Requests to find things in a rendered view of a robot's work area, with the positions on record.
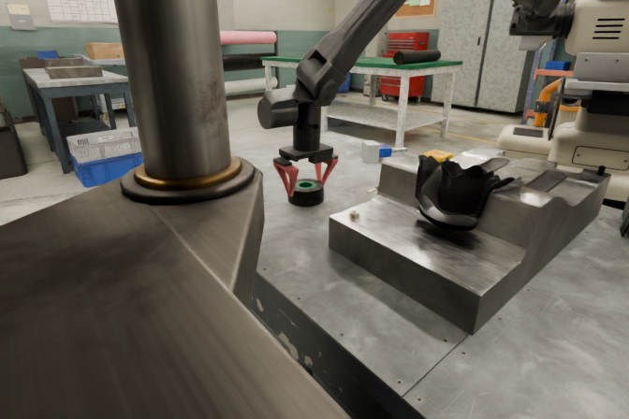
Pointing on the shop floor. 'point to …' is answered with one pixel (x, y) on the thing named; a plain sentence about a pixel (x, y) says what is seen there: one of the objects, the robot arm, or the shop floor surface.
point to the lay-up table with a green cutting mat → (401, 62)
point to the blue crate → (106, 168)
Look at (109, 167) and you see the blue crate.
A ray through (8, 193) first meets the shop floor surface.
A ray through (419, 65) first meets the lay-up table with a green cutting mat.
